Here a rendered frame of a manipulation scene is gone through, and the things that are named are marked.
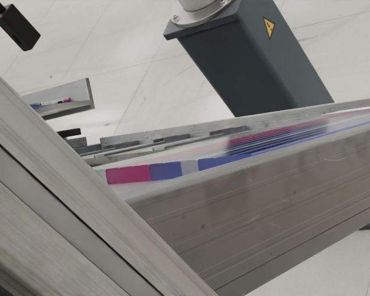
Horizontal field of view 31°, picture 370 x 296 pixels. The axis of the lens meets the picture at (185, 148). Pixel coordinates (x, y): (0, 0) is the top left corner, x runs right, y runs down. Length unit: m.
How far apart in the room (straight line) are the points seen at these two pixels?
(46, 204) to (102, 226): 0.02
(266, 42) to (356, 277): 0.62
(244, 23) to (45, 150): 1.19
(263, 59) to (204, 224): 1.12
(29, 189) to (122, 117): 2.54
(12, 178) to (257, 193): 0.18
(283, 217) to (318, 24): 2.12
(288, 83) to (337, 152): 1.06
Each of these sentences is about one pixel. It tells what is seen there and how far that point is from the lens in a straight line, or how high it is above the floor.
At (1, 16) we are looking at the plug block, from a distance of 0.69.
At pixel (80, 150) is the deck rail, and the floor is 0.76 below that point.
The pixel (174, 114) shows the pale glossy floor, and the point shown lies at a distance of 2.52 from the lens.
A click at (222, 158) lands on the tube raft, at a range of 0.42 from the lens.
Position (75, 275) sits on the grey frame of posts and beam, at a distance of 0.19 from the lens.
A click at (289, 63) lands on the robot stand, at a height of 0.48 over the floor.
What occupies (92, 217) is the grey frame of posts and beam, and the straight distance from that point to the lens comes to 0.20.
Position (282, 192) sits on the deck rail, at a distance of 0.36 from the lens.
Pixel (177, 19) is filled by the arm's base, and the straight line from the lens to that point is 1.42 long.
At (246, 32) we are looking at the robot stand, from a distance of 1.38.
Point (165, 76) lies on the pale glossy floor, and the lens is 2.76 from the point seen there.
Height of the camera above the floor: 1.32
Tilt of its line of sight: 34 degrees down
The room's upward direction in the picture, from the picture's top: 40 degrees counter-clockwise
